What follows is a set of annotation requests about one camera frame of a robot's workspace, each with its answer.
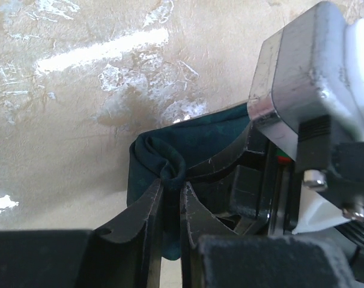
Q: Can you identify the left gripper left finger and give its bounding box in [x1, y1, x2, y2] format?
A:
[93, 179, 163, 287]

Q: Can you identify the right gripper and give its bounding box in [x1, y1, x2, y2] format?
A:
[187, 124, 364, 287]

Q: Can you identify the dark green tie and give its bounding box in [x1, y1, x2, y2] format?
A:
[127, 104, 250, 260]

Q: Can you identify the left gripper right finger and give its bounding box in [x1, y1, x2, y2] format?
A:
[180, 183, 236, 287]

